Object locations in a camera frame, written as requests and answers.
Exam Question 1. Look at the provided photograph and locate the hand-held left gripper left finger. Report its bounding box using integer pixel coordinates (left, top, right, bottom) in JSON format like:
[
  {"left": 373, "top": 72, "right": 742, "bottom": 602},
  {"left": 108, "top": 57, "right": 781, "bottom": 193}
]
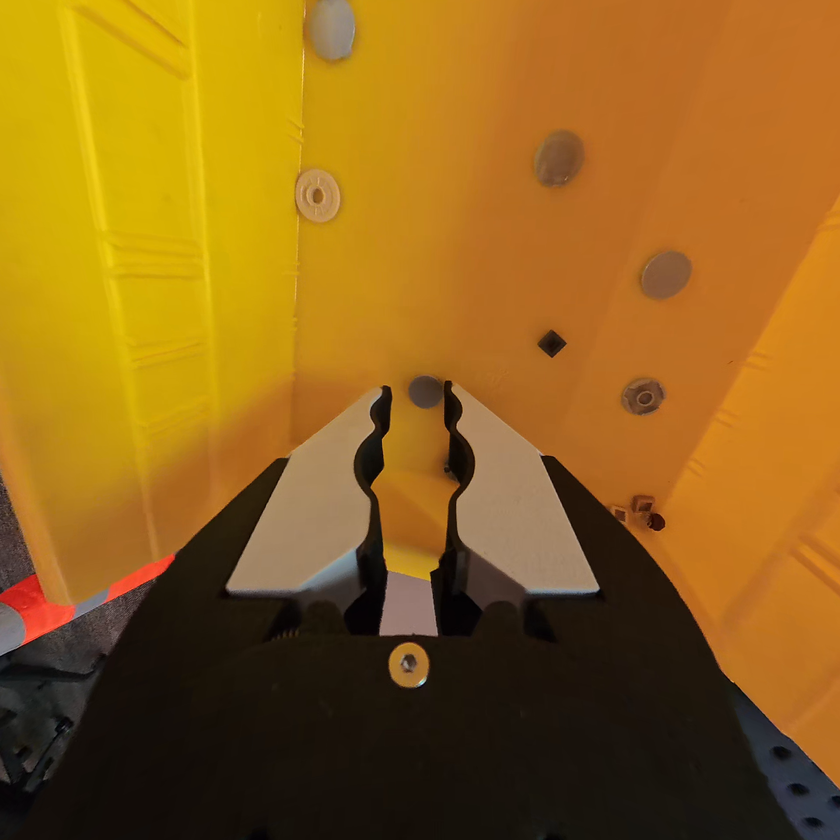
[{"left": 225, "top": 386, "right": 393, "bottom": 614}]

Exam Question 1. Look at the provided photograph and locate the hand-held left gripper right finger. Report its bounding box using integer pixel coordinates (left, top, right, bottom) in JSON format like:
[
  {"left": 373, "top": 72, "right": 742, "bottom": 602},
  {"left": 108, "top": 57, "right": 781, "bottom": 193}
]
[{"left": 430, "top": 381, "right": 601, "bottom": 611}]

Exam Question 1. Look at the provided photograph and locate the yellow plastic bin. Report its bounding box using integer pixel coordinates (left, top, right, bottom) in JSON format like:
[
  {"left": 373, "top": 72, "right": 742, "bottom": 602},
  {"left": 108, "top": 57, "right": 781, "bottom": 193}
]
[{"left": 0, "top": 0, "right": 840, "bottom": 788}]

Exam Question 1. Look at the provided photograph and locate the white round lego tile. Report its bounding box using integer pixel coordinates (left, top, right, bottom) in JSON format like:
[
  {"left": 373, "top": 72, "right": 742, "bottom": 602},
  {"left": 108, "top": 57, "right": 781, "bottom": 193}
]
[{"left": 307, "top": 0, "right": 357, "bottom": 62}]

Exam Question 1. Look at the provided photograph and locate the grey round holed lego piece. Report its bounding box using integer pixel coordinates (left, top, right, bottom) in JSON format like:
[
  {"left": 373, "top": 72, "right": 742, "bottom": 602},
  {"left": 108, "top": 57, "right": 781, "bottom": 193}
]
[{"left": 621, "top": 377, "right": 666, "bottom": 416}]

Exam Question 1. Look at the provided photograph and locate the tan round lego plate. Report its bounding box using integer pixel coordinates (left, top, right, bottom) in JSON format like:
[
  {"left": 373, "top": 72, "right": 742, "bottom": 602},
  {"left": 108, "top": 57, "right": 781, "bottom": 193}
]
[{"left": 294, "top": 168, "right": 341, "bottom": 224}]

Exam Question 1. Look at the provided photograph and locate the orange grey striped tape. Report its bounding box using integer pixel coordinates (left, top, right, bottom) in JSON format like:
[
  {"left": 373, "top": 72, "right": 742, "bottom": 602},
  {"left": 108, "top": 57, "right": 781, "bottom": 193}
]
[{"left": 0, "top": 553, "right": 177, "bottom": 657}]

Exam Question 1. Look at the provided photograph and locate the black perforated mat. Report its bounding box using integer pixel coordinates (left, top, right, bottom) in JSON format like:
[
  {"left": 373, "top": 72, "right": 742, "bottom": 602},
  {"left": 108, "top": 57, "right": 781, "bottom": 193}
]
[{"left": 728, "top": 679, "right": 840, "bottom": 840}]

